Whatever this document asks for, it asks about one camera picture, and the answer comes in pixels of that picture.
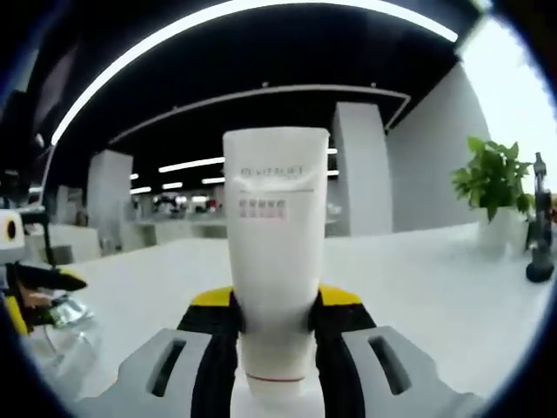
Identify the white skincare tube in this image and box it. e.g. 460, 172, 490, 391
221, 126, 331, 418

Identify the narrow white pillar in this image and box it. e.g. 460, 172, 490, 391
85, 149, 135, 228

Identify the black stand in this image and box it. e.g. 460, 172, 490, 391
524, 151, 557, 285

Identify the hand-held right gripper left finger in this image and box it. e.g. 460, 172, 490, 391
73, 287, 243, 418

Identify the long ceiling light strip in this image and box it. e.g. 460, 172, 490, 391
50, 0, 459, 148

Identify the green potted plant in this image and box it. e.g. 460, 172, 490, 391
451, 136, 537, 221

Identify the grey ceiling rail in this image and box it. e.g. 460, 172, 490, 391
108, 80, 413, 147

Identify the white plant pot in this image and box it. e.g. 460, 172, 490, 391
477, 207, 528, 259

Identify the large bright window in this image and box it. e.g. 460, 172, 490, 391
454, 17, 557, 195

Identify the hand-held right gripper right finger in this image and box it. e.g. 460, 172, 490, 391
309, 285, 487, 418

